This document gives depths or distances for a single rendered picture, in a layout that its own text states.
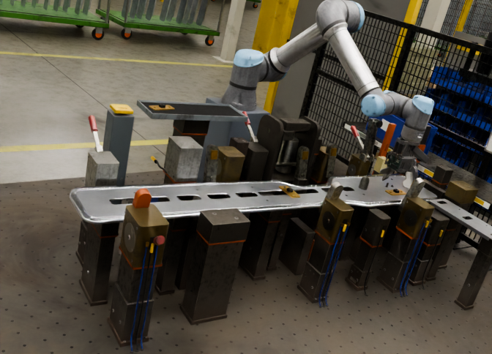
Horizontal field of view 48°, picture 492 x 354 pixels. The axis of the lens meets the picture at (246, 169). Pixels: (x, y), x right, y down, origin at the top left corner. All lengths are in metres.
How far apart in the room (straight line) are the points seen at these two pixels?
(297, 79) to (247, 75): 2.67
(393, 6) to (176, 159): 2.89
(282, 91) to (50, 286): 3.67
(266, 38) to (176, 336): 8.41
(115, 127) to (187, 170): 0.27
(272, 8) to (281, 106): 4.77
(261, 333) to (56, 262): 0.67
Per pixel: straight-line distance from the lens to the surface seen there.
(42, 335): 1.55
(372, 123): 2.18
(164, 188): 1.67
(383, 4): 4.38
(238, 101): 2.28
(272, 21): 9.64
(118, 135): 1.81
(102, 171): 1.64
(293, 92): 4.93
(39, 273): 1.77
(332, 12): 2.04
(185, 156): 1.71
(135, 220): 1.35
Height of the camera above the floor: 1.70
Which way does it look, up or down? 21 degrees down
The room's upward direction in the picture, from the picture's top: 13 degrees clockwise
